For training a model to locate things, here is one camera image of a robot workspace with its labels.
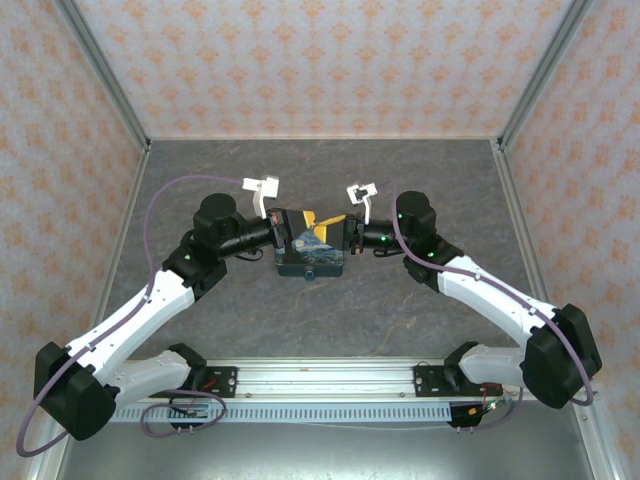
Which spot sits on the starry night print tin box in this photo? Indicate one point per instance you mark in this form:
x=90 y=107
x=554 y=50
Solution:
x=320 y=255

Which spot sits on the small blue padlock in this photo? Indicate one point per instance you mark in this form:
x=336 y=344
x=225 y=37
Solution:
x=310 y=275

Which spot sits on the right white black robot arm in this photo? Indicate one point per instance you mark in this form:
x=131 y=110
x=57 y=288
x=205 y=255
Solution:
x=500 y=295

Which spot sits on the small left electronics board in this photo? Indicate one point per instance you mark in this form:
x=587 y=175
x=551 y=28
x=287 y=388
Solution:
x=195 y=411

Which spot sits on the small electronics board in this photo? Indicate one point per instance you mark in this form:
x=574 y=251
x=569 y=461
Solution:
x=487 y=406
x=195 y=411

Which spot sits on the small right electronics board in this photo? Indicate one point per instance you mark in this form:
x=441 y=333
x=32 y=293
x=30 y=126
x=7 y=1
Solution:
x=487 y=406

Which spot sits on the aluminium table back rail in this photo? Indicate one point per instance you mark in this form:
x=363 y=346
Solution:
x=325 y=137

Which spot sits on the aluminium table side rail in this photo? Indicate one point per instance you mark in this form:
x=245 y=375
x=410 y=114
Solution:
x=124 y=225
x=521 y=225

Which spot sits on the aluminium mounting rail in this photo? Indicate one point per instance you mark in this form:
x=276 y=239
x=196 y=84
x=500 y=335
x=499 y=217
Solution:
x=325 y=380

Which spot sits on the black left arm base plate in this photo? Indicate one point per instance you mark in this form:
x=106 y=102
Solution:
x=225 y=382

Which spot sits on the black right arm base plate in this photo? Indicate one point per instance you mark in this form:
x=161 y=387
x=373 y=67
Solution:
x=425 y=382

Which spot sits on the aluminium frame post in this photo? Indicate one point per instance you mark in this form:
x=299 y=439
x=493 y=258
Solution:
x=106 y=70
x=544 y=70

